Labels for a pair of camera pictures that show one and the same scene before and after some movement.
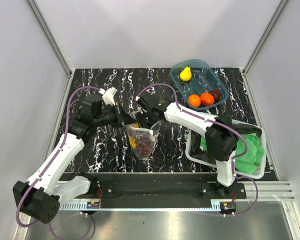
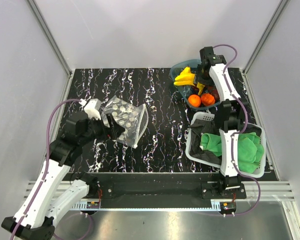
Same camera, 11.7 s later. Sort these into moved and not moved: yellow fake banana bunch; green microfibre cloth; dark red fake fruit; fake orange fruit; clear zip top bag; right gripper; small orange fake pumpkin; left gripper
Moved: left gripper; clear zip top bag; yellow fake banana bunch; right gripper
Not moved: fake orange fruit; green microfibre cloth; small orange fake pumpkin; dark red fake fruit
